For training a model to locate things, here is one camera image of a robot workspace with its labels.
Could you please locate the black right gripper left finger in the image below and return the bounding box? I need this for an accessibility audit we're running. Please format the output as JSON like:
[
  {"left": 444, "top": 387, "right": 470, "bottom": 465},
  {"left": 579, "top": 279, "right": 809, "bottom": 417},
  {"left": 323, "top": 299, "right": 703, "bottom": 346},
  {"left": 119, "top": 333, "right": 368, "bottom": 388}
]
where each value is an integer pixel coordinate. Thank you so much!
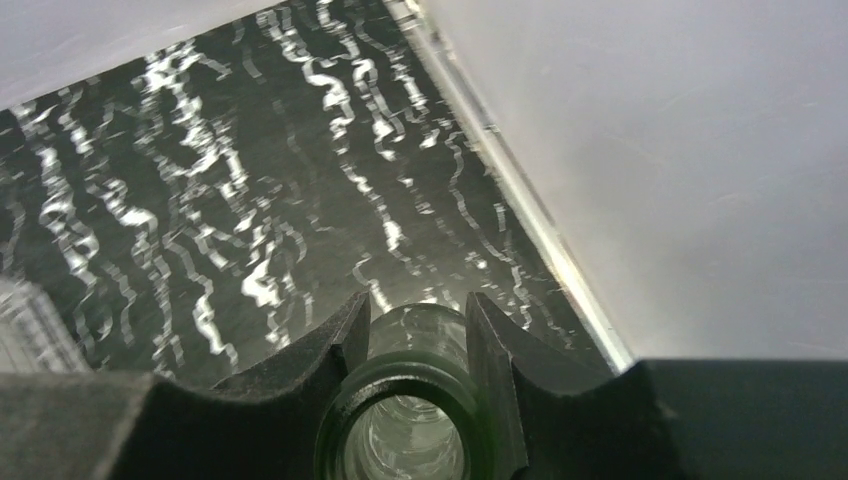
[{"left": 1, "top": 292, "right": 371, "bottom": 479}]

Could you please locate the white wire wine rack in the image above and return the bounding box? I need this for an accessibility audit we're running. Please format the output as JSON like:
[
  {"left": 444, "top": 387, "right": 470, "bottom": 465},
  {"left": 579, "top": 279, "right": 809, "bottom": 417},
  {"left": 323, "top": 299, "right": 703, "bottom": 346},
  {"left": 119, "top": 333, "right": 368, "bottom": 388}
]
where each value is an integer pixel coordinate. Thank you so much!
[{"left": 1, "top": 277, "right": 90, "bottom": 374}]

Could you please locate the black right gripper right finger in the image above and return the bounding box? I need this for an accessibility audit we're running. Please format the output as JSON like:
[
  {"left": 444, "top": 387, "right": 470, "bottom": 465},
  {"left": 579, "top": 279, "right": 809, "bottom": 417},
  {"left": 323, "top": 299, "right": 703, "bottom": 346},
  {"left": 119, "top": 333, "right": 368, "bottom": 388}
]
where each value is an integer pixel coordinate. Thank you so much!
[{"left": 465, "top": 293, "right": 847, "bottom": 479}]

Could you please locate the tall clear bottle black label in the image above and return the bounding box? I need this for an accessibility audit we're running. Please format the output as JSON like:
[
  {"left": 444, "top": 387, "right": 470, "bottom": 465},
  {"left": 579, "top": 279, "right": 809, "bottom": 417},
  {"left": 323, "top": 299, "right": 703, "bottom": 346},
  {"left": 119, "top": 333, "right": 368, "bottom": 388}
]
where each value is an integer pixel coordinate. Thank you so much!
[{"left": 313, "top": 303, "right": 498, "bottom": 479}]

